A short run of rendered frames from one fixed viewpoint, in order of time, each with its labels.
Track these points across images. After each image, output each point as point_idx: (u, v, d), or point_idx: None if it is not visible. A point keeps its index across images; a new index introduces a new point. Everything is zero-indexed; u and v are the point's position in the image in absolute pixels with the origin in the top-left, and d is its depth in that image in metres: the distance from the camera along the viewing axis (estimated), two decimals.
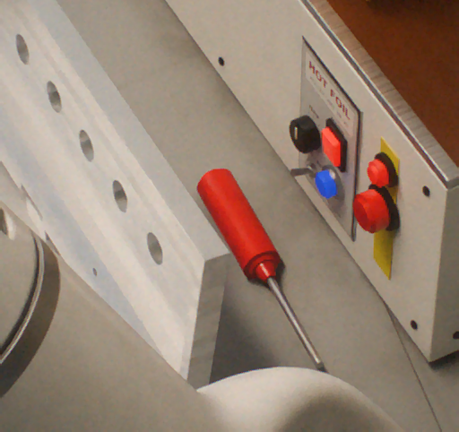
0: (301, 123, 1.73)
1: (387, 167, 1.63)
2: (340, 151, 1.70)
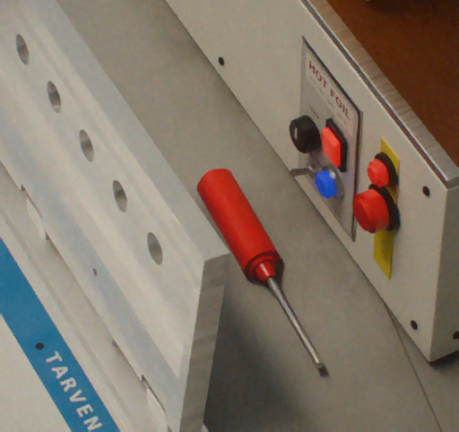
0: (301, 123, 1.73)
1: (387, 167, 1.63)
2: (340, 151, 1.70)
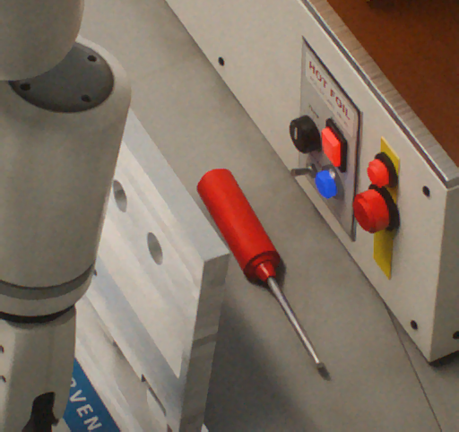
0: (301, 123, 1.73)
1: (387, 167, 1.63)
2: (340, 151, 1.70)
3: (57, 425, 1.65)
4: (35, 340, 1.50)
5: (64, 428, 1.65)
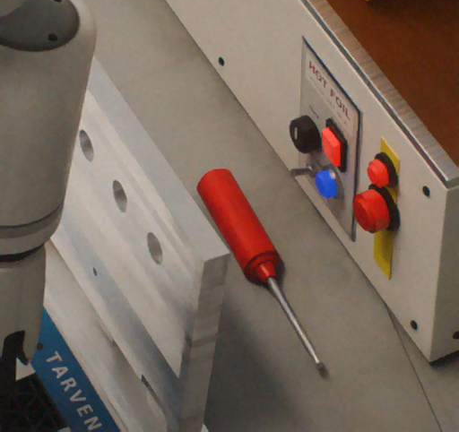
0: (301, 123, 1.73)
1: (387, 167, 1.63)
2: (340, 151, 1.70)
3: None
4: (5, 278, 1.53)
5: None
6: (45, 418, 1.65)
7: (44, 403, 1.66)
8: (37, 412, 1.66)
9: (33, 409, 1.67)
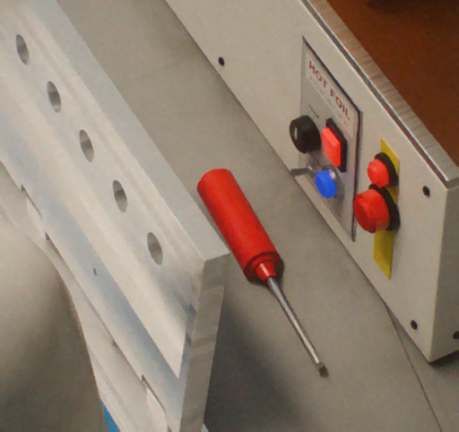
0: (301, 123, 1.73)
1: (387, 167, 1.63)
2: (340, 151, 1.70)
3: None
4: None
5: None
6: None
7: None
8: None
9: None
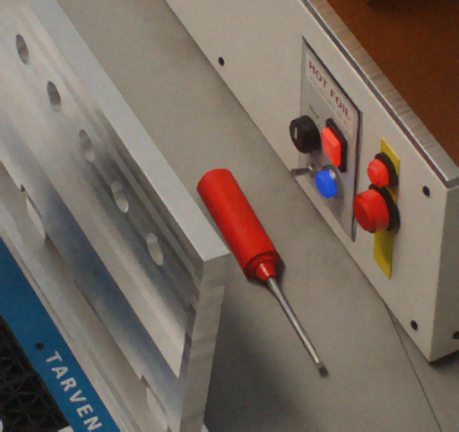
0: (301, 123, 1.73)
1: (387, 167, 1.63)
2: (340, 151, 1.70)
3: None
4: None
5: None
6: (47, 417, 1.65)
7: (46, 402, 1.66)
8: (38, 411, 1.66)
9: (35, 409, 1.67)
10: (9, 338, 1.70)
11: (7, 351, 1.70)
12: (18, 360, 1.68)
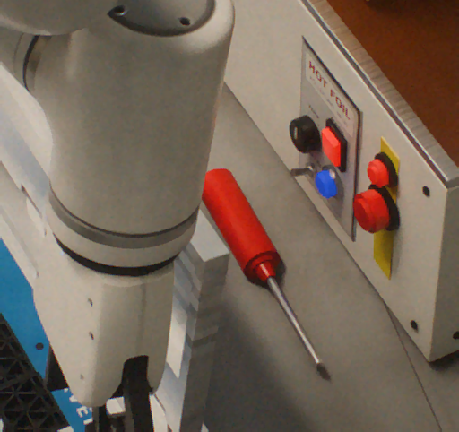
0: (301, 123, 1.73)
1: (387, 167, 1.63)
2: (340, 151, 1.70)
3: None
4: (125, 294, 1.37)
5: None
6: (47, 417, 1.65)
7: (47, 402, 1.66)
8: (38, 411, 1.66)
9: (36, 408, 1.67)
10: (10, 337, 1.70)
11: (8, 350, 1.70)
12: (19, 360, 1.68)
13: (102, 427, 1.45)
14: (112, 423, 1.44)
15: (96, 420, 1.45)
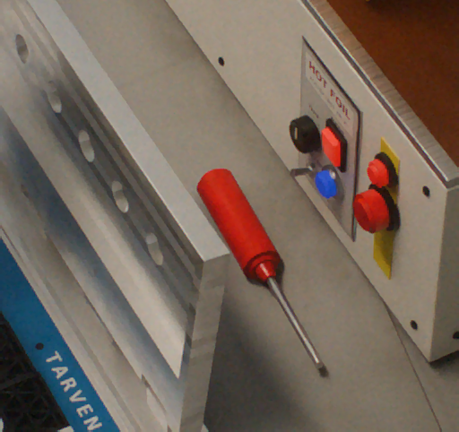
0: (301, 123, 1.73)
1: (387, 167, 1.63)
2: (340, 151, 1.70)
3: None
4: None
5: None
6: (47, 417, 1.65)
7: (47, 402, 1.66)
8: (38, 411, 1.66)
9: (36, 408, 1.67)
10: (11, 337, 1.70)
11: (8, 350, 1.70)
12: (19, 359, 1.68)
13: None
14: None
15: None
